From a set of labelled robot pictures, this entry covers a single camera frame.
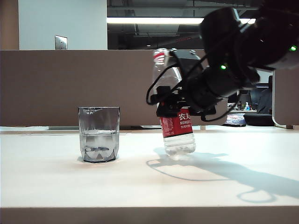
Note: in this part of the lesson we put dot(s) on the wide brown desk partition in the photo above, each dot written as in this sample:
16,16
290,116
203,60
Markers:
58,81

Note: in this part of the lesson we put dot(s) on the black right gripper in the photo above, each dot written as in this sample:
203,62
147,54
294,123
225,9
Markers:
210,88

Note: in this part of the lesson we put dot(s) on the narrow brown desk partition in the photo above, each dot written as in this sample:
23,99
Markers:
288,98

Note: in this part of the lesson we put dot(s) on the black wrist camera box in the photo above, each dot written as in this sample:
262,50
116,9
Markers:
164,89

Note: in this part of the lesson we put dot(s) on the patterned blue red cushion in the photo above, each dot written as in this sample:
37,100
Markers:
236,120

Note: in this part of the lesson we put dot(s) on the seated person in black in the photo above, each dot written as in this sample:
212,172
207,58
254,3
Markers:
265,102

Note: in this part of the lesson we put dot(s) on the long ceiling light strip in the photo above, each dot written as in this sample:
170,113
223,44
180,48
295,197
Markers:
151,20

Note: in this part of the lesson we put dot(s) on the black computer monitor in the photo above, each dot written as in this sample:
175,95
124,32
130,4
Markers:
254,98

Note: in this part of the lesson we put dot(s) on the small blue sanitizer bottle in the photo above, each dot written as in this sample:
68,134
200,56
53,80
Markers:
247,107

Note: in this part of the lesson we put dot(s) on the black round cushion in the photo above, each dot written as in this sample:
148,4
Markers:
258,119

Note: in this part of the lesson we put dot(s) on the grey faceted glass cup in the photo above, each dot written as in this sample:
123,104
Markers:
99,142

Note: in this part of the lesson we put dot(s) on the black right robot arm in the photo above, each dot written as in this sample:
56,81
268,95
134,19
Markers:
268,35

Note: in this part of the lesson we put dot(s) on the clear red-label water bottle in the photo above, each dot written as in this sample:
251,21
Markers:
177,130

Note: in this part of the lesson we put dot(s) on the silver wall switch plate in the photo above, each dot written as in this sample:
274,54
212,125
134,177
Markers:
61,42

